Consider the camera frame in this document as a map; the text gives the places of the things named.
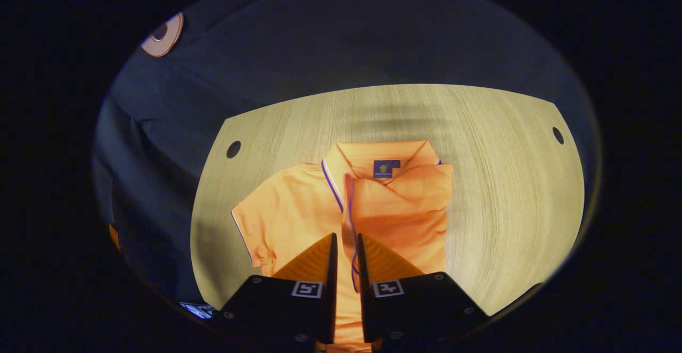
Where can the orange T-shirt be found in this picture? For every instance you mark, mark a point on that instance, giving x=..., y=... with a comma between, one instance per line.
x=298, y=209

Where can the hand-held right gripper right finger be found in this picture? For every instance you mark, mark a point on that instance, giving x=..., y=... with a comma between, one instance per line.
x=364, y=289

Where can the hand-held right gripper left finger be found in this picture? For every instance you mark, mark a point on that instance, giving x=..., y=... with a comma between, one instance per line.
x=329, y=289

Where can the shiny metal object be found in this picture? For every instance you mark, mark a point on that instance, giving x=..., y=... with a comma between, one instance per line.
x=198, y=310

